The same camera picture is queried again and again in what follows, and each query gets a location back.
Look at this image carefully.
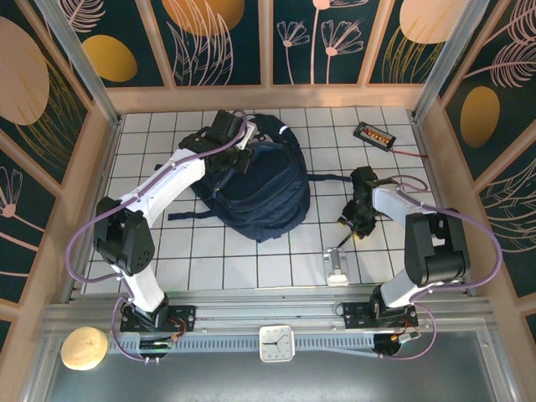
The black pen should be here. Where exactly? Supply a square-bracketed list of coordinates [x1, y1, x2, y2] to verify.
[333, 228, 357, 251]

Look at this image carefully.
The navy blue backpack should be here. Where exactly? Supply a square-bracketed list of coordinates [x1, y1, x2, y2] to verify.
[167, 113, 353, 244]

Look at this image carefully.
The black device orange display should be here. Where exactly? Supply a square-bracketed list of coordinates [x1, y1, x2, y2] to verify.
[353, 121, 397, 151]

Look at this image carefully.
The right controller circuit board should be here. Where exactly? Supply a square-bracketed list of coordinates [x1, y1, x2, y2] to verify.
[389, 330, 421, 344]

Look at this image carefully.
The controller circuit board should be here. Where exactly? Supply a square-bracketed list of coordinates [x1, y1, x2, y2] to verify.
[139, 334, 179, 351]
[389, 330, 421, 344]

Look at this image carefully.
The white square clock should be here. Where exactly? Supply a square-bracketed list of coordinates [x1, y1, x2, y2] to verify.
[258, 325, 297, 363]

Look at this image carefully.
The left controller circuit board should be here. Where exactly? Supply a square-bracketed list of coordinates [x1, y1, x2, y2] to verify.
[139, 334, 179, 351]

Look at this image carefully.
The round yellow sponge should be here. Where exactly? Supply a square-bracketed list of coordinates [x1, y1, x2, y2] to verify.
[60, 326, 109, 371]

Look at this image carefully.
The thin red cable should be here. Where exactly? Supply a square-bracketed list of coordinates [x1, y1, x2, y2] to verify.
[391, 147, 429, 159]

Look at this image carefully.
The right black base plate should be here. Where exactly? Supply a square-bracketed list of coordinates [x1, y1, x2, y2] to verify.
[343, 301, 419, 330]

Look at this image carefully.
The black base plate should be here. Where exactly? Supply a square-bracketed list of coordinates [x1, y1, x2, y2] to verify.
[343, 301, 419, 330]
[120, 304, 197, 334]

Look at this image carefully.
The aluminium mounting rail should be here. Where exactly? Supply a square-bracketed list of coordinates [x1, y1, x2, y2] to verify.
[41, 295, 493, 332]

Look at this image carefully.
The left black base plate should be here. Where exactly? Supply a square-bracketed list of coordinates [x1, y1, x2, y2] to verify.
[120, 304, 197, 334]

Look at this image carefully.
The aluminium frame post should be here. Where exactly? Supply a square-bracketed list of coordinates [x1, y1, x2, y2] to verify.
[412, 0, 491, 122]
[35, 0, 122, 126]

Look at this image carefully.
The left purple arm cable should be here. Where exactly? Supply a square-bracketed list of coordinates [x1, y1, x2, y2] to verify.
[66, 109, 248, 363]

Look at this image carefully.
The grey slotted cable duct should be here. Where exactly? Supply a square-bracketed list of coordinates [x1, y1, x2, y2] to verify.
[107, 334, 378, 355]

